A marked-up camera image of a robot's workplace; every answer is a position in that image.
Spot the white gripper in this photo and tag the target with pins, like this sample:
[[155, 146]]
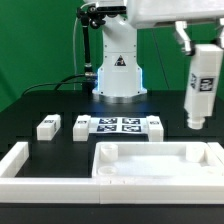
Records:
[[151, 13]]

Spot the white square desk top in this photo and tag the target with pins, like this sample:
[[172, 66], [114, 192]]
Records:
[[155, 159]]

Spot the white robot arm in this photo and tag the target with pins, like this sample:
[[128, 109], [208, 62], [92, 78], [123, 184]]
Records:
[[119, 79]]

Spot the fiducial marker sheet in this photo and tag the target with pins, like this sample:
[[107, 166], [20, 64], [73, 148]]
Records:
[[125, 125]]

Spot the white U-shaped obstacle fence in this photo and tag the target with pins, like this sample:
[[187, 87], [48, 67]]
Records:
[[207, 189]]

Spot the black camera stand pole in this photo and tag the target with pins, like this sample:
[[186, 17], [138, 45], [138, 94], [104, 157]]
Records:
[[87, 46]]

